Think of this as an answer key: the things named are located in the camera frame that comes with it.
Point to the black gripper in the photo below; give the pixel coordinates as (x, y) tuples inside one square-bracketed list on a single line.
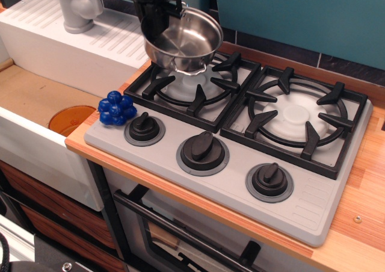
[(158, 12)]

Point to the stainless steel pan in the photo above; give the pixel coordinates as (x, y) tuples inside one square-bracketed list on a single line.
[(187, 45)]

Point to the blue toy blueberry cluster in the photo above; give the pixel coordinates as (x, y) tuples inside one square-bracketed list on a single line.
[(116, 109)]

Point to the black left stove knob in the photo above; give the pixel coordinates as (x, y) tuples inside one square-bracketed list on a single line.
[(144, 130)]

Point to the black stove knob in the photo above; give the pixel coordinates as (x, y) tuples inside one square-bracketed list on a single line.
[(144, 130), (203, 155), (269, 183)]

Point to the black middle stove knob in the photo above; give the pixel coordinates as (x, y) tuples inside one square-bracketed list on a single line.
[(203, 155)]

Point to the grey toy stove top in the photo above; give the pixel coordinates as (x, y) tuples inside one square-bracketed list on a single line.
[(306, 215)]

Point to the black right stove knob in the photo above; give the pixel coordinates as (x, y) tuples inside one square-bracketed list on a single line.
[(269, 183)]

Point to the grey toy faucet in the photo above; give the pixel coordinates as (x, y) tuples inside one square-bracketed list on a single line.
[(79, 14)]

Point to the black left burner grate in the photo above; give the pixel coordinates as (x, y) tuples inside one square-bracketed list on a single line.
[(203, 100)]

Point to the black burner grate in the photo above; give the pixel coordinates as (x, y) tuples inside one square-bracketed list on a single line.
[(203, 100), (307, 123)]

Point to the white toy sink unit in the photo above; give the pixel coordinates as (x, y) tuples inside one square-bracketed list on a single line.
[(45, 69)]

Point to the black right burner grate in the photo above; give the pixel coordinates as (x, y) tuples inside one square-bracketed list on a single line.
[(307, 123)]

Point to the wooden drawer fronts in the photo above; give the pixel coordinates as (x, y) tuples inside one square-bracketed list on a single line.
[(59, 219)]

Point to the oven door with black handle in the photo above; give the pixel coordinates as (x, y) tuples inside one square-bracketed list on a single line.
[(173, 237)]

